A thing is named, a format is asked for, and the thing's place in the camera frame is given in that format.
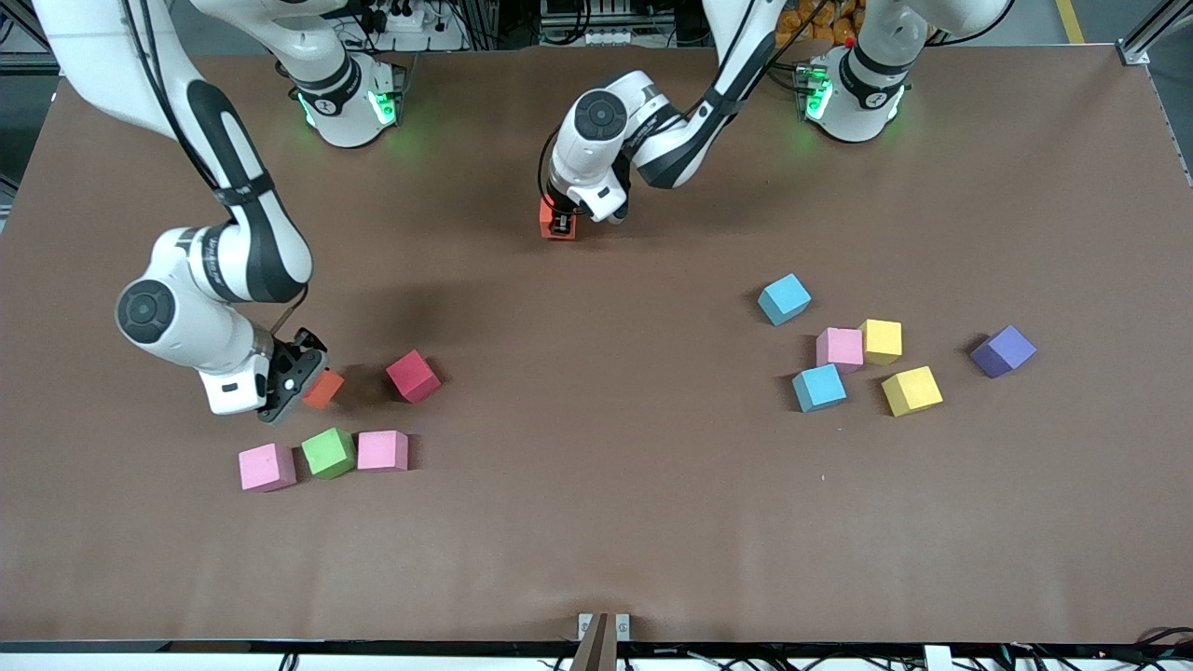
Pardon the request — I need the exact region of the orange foam cube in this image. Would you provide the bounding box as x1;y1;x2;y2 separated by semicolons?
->
301;369;346;410
539;196;579;241

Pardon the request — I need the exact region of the pink foam cube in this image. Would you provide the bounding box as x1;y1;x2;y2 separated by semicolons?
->
816;326;865;374
238;443;298;493
357;430;410;473

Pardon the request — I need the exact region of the crimson red foam cube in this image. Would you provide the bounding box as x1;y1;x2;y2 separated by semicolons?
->
386;349;443;404

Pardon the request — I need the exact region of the light blue foam cube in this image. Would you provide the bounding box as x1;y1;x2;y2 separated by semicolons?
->
792;363;848;414
757;273;813;327

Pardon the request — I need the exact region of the green foam cube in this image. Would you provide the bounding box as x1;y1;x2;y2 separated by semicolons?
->
300;427;357;481

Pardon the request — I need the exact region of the pile of orange objects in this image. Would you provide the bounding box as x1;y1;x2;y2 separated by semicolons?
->
775;0;863;48

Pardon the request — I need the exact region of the yellow foam cube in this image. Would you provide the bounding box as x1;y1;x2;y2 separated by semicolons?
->
881;365;944;418
859;319;903;366

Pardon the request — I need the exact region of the purple foam cube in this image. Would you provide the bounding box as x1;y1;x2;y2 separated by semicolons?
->
969;324;1037;379

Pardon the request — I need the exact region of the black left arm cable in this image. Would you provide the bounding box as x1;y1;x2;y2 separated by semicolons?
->
538;129;560;204

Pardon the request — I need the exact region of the aluminium frame profile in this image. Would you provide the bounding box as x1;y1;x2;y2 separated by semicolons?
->
1118;0;1193;66
0;0;66;77

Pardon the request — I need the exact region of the small metal bracket plate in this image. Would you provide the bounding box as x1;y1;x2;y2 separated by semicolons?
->
578;612;632;642

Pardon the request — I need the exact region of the black cable bundle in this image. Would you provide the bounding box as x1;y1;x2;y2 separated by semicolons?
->
1132;626;1193;664

